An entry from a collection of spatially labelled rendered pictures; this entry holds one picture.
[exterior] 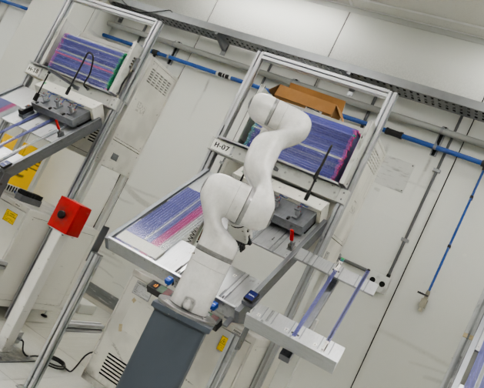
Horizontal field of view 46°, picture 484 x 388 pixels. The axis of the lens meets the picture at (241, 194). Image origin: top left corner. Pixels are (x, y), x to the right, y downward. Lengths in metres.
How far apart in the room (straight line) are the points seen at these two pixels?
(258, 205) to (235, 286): 0.65
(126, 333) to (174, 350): 1.08
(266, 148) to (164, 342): 0.67
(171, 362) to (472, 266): 2.67
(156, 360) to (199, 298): 0.21
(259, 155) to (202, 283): 0.44
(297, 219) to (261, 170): 0.80
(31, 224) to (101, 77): 0.92
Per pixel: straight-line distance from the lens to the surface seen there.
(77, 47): 3.62
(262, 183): 1.73
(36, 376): 2.64
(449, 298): 3.97
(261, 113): 1.91
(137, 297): 2.72
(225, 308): 2.18
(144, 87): 3.53
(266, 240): 2.47
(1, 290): 3.36
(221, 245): 1.66
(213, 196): 1.66
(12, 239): 3.25
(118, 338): 2.76
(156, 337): 1.68
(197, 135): 4.73
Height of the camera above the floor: 0.97
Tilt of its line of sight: 4 degrees up
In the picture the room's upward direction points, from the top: 26 degrees clockwise
